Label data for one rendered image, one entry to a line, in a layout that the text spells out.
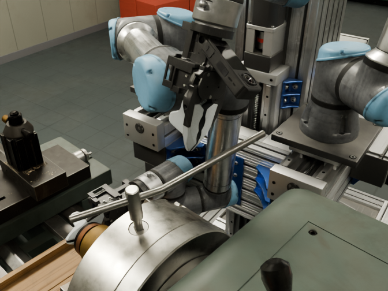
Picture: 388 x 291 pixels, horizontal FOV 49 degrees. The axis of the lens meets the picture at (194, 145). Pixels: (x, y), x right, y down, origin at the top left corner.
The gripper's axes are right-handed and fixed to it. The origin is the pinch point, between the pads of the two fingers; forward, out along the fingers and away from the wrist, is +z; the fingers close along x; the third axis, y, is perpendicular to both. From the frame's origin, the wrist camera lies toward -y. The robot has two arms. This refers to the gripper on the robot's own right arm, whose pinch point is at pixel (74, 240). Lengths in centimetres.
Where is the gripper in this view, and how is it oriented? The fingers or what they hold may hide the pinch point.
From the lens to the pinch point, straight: 94.3
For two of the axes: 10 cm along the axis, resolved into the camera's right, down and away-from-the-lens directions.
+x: 0.0, -8.4, -5.3
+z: -7.0, 3.9, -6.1
